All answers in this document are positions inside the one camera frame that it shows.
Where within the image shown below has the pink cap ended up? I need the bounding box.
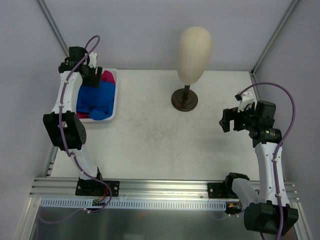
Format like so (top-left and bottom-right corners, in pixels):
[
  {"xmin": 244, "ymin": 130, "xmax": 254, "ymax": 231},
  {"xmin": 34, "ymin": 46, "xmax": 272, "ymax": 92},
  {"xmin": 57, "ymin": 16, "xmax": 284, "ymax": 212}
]
[
  {"xmin": 76, "ymin": 112, "xmax": 90, "ymax": 119},
  {"xmin": 100, "ymin": 70, "xmax": 116, "ymax": 85}
]

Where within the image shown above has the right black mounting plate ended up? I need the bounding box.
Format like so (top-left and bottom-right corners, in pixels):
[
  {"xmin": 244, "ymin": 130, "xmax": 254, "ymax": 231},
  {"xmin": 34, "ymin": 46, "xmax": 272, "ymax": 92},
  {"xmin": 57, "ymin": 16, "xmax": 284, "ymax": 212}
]
[{"xmin": 207, "ymin": 182, "xmax": 238, "ymax": 199}]

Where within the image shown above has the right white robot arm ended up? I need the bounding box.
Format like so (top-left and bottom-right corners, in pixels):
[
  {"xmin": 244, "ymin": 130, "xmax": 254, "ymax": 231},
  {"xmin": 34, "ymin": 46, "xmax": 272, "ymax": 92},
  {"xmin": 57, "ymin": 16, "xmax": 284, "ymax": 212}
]
[{"xmin": 219, "ymin": 100, "xmax": 299, "ymax": 239}]

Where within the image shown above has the white slotted cable duct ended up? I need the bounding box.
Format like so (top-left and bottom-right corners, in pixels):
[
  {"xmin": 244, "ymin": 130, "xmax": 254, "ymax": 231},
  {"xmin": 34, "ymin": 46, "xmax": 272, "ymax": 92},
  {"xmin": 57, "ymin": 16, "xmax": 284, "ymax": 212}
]
[{"xmin": 39, "ymin": 197, "xmax": 227, "ymax": 212}]

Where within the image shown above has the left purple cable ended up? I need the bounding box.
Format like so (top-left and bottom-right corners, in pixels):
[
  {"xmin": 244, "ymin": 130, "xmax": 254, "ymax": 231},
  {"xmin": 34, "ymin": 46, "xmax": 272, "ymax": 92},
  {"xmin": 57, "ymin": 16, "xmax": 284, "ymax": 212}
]
[{"xmin": 57, "ymin": 35, "xmax": 113, "ymax": 223}]

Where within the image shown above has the white plastic basket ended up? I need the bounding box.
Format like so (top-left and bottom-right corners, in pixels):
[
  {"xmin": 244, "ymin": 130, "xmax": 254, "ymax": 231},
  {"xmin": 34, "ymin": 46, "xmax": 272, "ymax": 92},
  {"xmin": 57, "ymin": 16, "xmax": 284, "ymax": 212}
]
[{"xmin": 76, "ymin": 68, "xmax": 118, "ymax": 123}]

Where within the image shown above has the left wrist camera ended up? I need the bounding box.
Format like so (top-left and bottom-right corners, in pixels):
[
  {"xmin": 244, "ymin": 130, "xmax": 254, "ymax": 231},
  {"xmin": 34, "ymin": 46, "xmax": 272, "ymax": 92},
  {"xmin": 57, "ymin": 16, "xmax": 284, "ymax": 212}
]
[{"xmin": 87, "ymin": 51, "xmax": 98, "ymax": 69}]

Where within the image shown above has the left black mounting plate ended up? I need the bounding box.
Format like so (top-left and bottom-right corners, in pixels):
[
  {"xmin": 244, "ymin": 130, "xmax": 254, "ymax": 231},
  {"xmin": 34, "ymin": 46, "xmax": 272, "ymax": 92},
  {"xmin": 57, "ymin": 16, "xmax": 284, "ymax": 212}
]
[{"xmin": 75, "ymin": 178, "xmax": 120, "ymax": 197}]

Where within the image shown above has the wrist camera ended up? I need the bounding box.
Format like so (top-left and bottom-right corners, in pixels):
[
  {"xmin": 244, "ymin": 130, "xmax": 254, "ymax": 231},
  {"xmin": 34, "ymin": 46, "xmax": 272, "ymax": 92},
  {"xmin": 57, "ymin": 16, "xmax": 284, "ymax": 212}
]
[
  {"xmin": 234, "ymin": 91, "xmax": 255, "ymax": 113},
  {"xmin": 87, "ymin": 51, "xmax": 98, "ymax": 69}
]

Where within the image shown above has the aluminium rail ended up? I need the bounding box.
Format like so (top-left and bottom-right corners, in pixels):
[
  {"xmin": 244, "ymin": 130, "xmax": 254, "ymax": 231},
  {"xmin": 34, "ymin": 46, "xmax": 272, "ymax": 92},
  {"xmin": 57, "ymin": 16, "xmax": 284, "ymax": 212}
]
[{"xmin": 29, "ymin": 176, "xmax": 300, "ymax": 202}]

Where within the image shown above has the blue cap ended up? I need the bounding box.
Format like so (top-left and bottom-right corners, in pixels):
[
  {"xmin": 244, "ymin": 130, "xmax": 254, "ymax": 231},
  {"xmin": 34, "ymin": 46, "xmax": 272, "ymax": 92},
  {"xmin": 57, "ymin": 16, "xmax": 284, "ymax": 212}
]
[{"xmin": 76, "ymin": 82, "xmax": 116, "ymax": 121}]

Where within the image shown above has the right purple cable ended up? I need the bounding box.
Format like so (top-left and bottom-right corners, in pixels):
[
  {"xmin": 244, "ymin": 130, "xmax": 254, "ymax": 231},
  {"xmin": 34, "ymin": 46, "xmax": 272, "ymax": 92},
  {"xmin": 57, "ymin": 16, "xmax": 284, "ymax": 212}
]
[{"xmin": 239, "ymin": 82, "xmax": 296, "ymax": 240}]

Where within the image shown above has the cream mannequin head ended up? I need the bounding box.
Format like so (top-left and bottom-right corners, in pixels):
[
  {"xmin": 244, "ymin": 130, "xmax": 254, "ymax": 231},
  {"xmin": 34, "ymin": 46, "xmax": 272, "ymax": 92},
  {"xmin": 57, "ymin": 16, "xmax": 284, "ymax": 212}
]
[{"xmin": 177, "ymin": 26, "xmax": 213, "ymax": 86}]

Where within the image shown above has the purple cable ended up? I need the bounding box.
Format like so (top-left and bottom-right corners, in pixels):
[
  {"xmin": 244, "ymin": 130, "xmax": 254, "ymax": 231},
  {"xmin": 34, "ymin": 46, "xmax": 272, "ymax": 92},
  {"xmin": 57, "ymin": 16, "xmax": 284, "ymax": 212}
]
[
  {"xmin": 239, "ymin": 82, "xmax": 296, "ymax": 240},
  {"xmin": 57, "ymin": 35, "xmax": 113, "ymax": 223}
]

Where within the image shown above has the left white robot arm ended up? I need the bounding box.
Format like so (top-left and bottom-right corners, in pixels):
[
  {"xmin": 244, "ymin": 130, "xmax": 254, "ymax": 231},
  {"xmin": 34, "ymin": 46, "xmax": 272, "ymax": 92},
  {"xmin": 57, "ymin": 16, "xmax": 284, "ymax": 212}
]
[{"xmin": 42, "ymin": 46, "xmax": 109, "ymax": 197}]

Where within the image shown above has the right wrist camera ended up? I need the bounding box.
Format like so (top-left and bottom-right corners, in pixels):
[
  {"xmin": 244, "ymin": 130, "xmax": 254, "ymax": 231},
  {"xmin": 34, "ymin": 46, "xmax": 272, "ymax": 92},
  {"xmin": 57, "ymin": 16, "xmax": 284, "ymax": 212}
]
[{"xmin": 234, "ymin": 91, "xmax": 255, "ymax": 113}]

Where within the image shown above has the black mounting plate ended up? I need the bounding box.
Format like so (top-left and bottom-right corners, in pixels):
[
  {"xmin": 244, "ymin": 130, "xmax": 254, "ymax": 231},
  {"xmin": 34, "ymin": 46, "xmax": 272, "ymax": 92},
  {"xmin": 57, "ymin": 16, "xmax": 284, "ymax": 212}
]
[
  {"xmin": 75, "ymin": 178, "xmax": 120, "ymax": 197},
  {"xmin": 207, "ymin": 182, "xmax": 238, "ymax": 199}
]

